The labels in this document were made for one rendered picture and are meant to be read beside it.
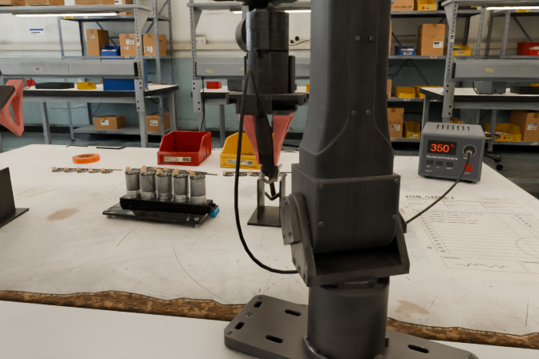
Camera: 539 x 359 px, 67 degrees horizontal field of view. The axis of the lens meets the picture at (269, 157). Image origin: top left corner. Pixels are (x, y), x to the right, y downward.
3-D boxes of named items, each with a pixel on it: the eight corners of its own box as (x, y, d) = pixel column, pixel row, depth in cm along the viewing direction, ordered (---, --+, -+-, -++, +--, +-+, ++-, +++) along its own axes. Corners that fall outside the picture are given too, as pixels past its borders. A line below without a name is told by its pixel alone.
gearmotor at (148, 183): (153, 205, 64) (151, 175, 63) (139, 204, 65) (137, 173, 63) (161, 200, 66) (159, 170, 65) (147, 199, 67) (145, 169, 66)
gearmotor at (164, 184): (169, 207, 63) (168, 175, 62) (155, 206, 64) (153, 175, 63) (176, 202, 66) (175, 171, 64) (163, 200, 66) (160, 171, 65)
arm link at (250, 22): (241, 59, 57) (241, 8, 56) (280, 59, 59) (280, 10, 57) (250, 58, 51) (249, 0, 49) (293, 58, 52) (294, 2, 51)
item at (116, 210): (217, 211, 65) (216, 204, 65) (199, 229, 58) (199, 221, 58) (128, 203, 69) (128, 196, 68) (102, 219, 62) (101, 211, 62)
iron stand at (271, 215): (250, 240, 63) (241, 203, 55) (260, 195, 68) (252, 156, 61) (289, 243, 62) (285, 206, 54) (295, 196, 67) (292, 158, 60)
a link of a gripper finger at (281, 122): (247, 158, 61) (246, 95, 59) (294, 159, 60) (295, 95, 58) (235, 168, 55) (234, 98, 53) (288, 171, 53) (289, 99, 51)
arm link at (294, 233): (279, 188, 33) (300, 213, 28) (378, 180, 35) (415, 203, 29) (278, 259, 34) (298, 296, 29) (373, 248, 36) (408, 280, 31)
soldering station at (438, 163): (480, 185, 78) (486, 136, 76) (416, 178, 83) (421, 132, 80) (476, 167, 92) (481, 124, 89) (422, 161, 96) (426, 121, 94)
